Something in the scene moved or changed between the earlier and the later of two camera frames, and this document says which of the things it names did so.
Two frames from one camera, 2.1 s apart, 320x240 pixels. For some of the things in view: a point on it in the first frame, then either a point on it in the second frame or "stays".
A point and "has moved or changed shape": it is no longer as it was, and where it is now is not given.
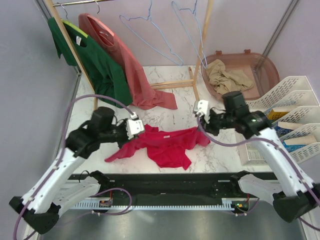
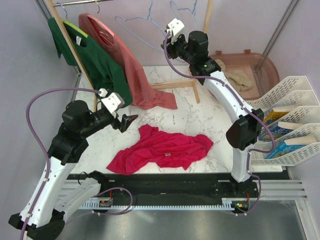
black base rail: x=221 y=186 stays
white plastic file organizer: x=293 y=116 stays
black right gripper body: x=217 y=121 → x=178 y=48
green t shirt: x=103 y=75 stays
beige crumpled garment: x=224 y=81 stays
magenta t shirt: x=169 y=149 has moved or changed shape
